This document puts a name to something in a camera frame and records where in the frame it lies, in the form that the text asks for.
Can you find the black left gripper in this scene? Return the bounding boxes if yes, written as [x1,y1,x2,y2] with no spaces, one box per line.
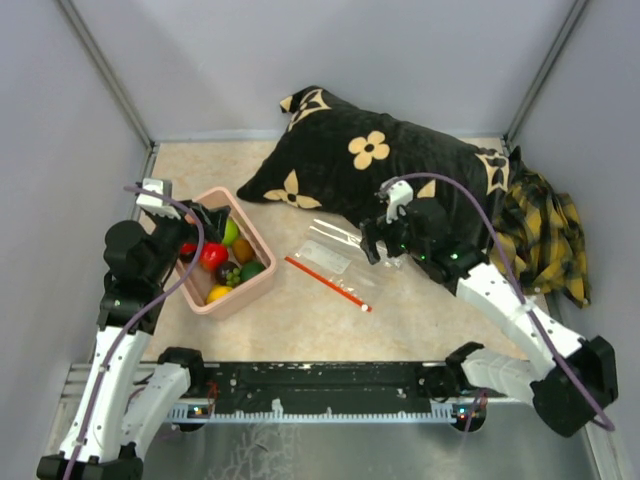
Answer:
[145,199,230,284]

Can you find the red toy pepper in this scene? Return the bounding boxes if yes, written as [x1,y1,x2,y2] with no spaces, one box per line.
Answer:
[180,242,229,271]

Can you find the clear zip bag red zipper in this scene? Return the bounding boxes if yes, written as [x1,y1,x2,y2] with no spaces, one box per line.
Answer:
[284,218,403,313]

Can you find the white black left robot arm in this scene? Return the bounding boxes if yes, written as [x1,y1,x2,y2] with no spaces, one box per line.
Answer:
[36,198,231,479]

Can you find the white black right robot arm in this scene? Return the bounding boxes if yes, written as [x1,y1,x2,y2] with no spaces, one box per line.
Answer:
[359,199,619,438]

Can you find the green toy pear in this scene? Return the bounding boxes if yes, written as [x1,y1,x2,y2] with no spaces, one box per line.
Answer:
[221,217,240,247]

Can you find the brown toy kiwi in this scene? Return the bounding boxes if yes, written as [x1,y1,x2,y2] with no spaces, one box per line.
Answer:
[231,237,255,265]

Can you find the dark purple toy fruit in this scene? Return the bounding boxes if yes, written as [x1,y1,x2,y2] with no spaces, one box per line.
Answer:
[214,261,240,285]

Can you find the green toy grapes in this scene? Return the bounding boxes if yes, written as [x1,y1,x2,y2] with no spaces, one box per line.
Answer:
[224,268,242,288]

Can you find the green toy lime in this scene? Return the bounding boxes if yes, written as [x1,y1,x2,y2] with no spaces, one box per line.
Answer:
[240,260,266,283]

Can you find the pink plastic basket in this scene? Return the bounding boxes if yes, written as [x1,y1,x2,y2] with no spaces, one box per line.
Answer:
[180,187,277,320]

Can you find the yellow toy lemon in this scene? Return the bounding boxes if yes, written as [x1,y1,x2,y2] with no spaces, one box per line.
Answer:
[206,285,233,305]

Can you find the black floral pillow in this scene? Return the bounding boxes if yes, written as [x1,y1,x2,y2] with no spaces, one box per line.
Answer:
[237,86,522,247]

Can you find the yellow plaid shirt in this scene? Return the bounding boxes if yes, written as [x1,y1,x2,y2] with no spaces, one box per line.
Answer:
[490,147,591,308]

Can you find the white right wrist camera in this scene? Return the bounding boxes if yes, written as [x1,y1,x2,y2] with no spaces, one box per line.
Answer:
[378,177,414,224]

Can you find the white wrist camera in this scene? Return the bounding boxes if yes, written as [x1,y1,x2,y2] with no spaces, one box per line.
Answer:
[378,177,414,224]
[136,178,181,219]

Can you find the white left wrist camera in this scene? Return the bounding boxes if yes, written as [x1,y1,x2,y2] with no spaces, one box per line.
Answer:
[136,178,181,219]

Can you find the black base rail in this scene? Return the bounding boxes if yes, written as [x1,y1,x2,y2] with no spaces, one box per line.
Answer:
[149,360,506,415]

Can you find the aluminium frame rail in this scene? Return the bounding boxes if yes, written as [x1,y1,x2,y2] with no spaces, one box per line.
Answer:
[59,362,501,426]

